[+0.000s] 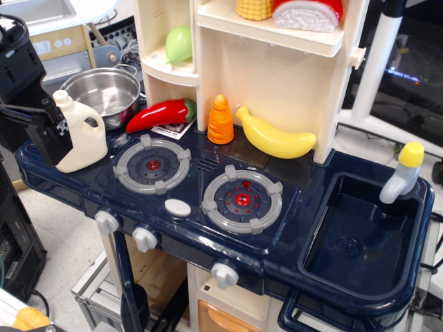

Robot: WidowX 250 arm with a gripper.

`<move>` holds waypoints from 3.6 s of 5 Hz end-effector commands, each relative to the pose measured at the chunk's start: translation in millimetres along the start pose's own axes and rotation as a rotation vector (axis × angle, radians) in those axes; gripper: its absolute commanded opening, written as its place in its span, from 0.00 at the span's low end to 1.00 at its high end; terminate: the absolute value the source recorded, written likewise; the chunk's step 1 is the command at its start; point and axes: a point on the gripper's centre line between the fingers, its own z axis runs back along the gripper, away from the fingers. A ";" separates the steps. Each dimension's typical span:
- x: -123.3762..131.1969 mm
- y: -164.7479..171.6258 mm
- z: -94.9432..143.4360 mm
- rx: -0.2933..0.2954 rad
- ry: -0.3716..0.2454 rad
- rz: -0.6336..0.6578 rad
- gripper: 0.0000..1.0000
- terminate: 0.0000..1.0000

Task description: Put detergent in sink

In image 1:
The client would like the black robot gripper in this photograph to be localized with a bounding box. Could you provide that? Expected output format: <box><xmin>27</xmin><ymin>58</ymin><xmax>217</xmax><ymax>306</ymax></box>
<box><xmin>1</xmin><ymin>14</ymin><xmax>73</xmax><ymax>166</ymax></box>

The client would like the cream toy detergent bottle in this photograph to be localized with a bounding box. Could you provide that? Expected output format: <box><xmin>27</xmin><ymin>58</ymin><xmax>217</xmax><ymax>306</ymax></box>
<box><xmin>53</xmin><ymin>90</ymin><xmax>108</xmax><ymax>173</ymax></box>

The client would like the navy toy sink basin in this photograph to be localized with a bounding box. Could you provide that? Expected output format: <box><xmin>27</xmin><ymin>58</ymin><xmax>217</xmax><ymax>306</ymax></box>
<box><xmin>298</xmin><ymin>172</ymin><xmax>433</xmax><ymax>301</ymax></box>

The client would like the stainless steel pot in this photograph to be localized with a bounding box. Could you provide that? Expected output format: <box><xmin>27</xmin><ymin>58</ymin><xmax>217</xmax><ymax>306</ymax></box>
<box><xmin>60</xmin><ymin>64</ymin><xmax>141</xmax><ymax>131</ymax></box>

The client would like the left grey toy burner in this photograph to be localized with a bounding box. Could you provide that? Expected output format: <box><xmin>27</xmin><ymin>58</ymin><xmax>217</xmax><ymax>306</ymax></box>
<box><xmin>113</xmin><ymin>135</ymin><xmax>192</xmax><ymax>196</ymax></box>

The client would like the grey toy burner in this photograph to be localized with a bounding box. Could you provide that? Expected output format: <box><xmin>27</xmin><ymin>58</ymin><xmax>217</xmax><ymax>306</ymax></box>
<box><xmin>113</xmin><ymin>135</ymin><xmax>192</xmax><ymax>196</ymax></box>
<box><xmin>201</xmin><ymin>165</ymin><xmax>283</xmax><ymax>235</ymax></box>

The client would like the left grey stove knob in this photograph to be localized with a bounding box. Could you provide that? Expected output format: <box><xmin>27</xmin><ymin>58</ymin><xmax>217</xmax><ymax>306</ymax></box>
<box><xmin>94</xmin><ymin>210</ymin><xmax>120</xmax><ymax>235</ymax></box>

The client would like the grey stove knob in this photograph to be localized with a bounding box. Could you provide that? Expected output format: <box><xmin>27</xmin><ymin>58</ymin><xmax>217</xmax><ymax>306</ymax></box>
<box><xmin>132</xmin><ymin>227</ymin><xmax>158</xmax><ymax>253</ymax></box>
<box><xmin>211</xmin><ymin>263</ymin><xmax>239</xmax><ymax>290</ymax></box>
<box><xmin>94</xmin><ymin>210</ymin><xmax>120</xmax><ymax>235</ymax></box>

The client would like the white sticker card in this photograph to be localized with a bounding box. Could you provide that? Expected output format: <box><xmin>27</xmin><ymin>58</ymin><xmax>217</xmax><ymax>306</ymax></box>
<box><xmin>151</xmin><ymin>120</ymin><xmax>194</xmax><ymax>140</ymax></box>

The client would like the red toy chili pepper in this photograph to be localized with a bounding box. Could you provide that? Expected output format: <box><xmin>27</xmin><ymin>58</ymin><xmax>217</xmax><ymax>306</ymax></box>
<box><xmin>126</xmin><ymin>98</ymin><xmax>197</xmax><ymax>133</ymax></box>

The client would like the green toy pear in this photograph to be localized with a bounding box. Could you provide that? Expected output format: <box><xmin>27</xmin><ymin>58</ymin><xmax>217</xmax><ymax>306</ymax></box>
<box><xmin>165</xmin><ymin>26</ymin><xmax>192</xmax><ymax>65</ymax></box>

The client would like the middle grey stove knob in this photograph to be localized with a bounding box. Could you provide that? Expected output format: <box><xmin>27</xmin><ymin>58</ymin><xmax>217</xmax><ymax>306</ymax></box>
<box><xmin>132</xmin><ymin>227</ymin><xmax>158</xmax><ymax>253</ymax></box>

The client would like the grey oval button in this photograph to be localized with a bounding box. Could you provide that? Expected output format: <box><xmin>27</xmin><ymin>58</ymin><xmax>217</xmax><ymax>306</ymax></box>
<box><xmin>164</xmin><ymin>199</ymin><xmax>192</xmax><ymax>217</ymax></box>

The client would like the orange toy carrot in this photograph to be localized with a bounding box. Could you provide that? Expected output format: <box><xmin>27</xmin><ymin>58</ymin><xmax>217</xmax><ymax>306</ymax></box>
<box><xmin>207</xmin><ymin>94</ymin><xmax>235</xmax><ymax>145</ymax></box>

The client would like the yellow sponge object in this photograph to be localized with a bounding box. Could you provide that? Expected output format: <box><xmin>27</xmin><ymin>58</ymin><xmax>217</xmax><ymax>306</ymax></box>
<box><xmin>12</xmin><ymin>307</ymin><xmax>51</xmax><ymax>331</ymax></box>

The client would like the right grey toy burner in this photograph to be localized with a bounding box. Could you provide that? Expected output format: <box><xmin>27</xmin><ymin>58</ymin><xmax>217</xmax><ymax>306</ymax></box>
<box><xmin>201</xmin><ymin>165</ymin><xmax>283</xmax><ymax>235</ymax></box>

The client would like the yellow toy corn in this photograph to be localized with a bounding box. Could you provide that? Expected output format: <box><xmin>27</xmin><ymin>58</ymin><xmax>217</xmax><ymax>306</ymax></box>
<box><xmin>235</xmin><ymin>0</ymin><xmax>273</xmax><ymax>21</ymax></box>

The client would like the yellow toy banana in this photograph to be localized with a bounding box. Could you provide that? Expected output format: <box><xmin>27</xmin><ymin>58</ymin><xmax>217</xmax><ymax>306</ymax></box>
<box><xmin>236</xmin><ymin>106</ymin><xmax>317</xmax><ymax>159</ymax></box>

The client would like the right grey stove knob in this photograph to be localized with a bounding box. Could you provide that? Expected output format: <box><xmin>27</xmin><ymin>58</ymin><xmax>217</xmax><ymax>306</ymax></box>
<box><xmin>211</xmin><ymin>263</ymin><xmax>239</xmax><ymax>290</ymax></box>

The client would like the orange toy drawer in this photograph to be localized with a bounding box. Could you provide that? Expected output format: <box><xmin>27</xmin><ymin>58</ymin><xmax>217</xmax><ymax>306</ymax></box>
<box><xmin>198</xmin><ymin>299</ymin><xmax>263</xmax><ymax>332</ymax></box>

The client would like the cream toy kitchen shelf unit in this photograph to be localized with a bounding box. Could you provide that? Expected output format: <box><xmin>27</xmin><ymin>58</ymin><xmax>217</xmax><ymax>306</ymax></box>
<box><xmin>133</xmin><ymin>1</ymin><xmax>368</xmax><ymax>164</ymax></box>

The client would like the red white toy meat slice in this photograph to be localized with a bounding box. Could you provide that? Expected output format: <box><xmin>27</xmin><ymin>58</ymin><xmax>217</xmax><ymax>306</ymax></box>
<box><xmin>272</xmin><ymin>0</ymin><xmax>344</xmax><ymax>33</ymax></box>

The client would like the navy toy kitchen countertop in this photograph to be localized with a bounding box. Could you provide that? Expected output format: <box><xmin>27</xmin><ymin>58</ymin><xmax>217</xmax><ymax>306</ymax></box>
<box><xmin>16</xmin><ymin>127</ymin><xmax>434</xmax><ymax>331</ymax></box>

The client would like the white metal stand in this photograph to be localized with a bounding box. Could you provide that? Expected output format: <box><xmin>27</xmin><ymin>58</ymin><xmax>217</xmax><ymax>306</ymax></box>
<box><xmin>338</xmin><ymin>1</ymin><xmax>442</xmax><ymax>157</ymax></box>

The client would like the grey yellow toy faucet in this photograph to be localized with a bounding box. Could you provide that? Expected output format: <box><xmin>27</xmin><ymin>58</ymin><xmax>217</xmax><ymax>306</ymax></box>
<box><xmin>379</xmin><ymin>142</ymin><xmax>425</xmax><ymax>204</ymax></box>

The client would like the aluminium frame base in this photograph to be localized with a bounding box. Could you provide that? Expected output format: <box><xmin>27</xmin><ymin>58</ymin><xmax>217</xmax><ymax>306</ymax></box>
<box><xmin>71</xmin><ymin>250</ymin><xmax>123</xmax><ymax>331</ymax></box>

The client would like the navy oven door handle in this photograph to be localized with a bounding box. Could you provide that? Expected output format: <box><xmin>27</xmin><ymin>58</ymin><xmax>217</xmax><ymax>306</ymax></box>
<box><xmin>114</xmin><ymin>231</ymin><xmax>150</xmax><ymax>332</ymax></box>

